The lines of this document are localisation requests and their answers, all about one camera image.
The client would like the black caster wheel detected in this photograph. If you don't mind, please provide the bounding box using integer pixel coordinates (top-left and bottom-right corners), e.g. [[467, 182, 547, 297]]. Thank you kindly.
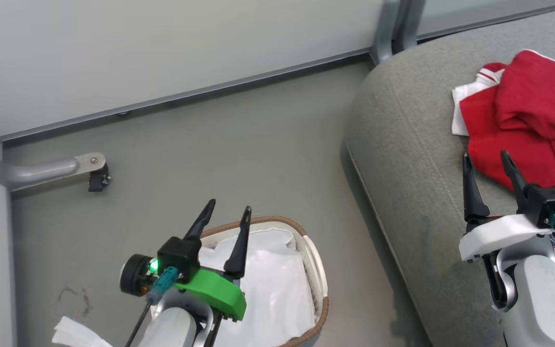
[[88, 164, 111, 193]]

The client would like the white crumpled cloth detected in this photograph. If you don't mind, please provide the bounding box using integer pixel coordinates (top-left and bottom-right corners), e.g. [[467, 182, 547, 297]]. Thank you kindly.
[[52, 316, 115, 347]]

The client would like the grey partition foot with plate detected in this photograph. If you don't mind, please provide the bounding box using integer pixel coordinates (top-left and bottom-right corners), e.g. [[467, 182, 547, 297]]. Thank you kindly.
[[0, 140, 106, 192]]

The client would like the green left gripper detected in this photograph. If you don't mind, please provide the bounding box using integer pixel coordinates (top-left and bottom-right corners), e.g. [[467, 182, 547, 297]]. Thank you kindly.
[[174, 199, 252, 321]]

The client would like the grey fabric sofa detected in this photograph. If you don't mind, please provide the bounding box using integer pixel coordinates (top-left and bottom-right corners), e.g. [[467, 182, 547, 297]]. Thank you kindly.
[[344, 4, 555, 347]]

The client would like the white basket liner cloth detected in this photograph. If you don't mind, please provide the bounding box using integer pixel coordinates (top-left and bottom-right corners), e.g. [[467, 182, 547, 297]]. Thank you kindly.
[[199, 227, 317, 347]]

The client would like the red and white garment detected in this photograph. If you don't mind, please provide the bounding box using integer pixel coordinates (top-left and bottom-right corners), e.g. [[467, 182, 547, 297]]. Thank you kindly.
[[451, 49, 555, 193]]

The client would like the grey partition bottom rail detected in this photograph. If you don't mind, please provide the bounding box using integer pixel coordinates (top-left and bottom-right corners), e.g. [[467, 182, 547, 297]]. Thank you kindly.
[[0, 47, 373, 143], [416, 0, 555, 40]]

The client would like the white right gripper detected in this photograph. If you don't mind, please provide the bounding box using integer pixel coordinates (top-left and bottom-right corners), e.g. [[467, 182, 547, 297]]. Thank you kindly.
[[459, 150, 555, 264]]

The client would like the white laundry basket brown rim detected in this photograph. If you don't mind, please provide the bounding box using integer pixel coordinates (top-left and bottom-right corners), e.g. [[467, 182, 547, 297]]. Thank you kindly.
[[198, 215, 330, 347]]

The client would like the teal left camera cable plug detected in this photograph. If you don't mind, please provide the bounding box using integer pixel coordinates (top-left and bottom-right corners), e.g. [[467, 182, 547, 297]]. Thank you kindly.
[[146, 267, 180, 306]]

